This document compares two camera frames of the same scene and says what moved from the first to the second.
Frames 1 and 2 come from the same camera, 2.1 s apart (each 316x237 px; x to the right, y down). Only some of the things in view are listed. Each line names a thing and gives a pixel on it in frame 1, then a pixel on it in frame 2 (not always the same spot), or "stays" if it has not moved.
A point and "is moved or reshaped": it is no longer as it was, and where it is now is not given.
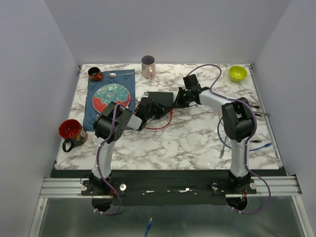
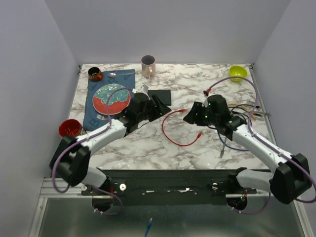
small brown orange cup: (95, 74) stays
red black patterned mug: (72, 131) stays
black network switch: (164, 98) is moved or reshaped
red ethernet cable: (169, 122) -> (177, 110)
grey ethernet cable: (222, 148) stays
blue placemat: (127, 81) stays
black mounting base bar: (168, 187) stays
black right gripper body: (182, 99) -> (212, 119)
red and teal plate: (105, 95) stays
